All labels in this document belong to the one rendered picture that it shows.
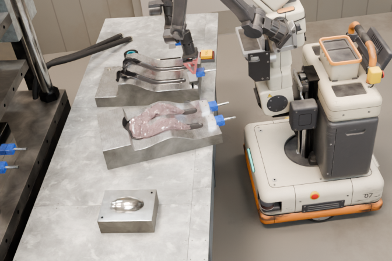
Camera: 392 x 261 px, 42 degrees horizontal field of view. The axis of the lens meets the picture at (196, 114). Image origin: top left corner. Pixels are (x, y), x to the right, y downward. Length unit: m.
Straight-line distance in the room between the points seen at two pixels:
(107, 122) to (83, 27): 2.32
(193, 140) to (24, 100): 0.99
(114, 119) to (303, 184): 1.08
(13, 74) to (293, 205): 1.54
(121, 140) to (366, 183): 1.33
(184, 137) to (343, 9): 2.83
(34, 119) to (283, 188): 1.30
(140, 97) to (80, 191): 0.57
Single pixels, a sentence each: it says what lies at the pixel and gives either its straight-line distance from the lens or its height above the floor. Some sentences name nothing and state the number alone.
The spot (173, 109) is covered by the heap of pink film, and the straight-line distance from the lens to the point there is 2.25.
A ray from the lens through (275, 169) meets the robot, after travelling 2.81.
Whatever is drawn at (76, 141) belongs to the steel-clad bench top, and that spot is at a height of 0.80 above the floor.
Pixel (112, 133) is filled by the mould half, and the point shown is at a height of 0.91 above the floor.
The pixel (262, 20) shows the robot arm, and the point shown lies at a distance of 2.12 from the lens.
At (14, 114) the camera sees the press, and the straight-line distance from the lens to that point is 2.66.
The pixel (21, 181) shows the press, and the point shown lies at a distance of 2.29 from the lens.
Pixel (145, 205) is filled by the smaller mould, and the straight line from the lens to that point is 1.91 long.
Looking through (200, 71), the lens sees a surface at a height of 0.95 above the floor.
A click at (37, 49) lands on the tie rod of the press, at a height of 1.08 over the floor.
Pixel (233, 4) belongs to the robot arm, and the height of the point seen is 1.36.
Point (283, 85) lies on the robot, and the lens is 2.46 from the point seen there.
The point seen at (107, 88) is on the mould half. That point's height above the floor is 0.86.
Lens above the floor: 2.30
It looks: 39 degrees down
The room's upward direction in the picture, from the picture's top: 7 degrees counter-clockwise
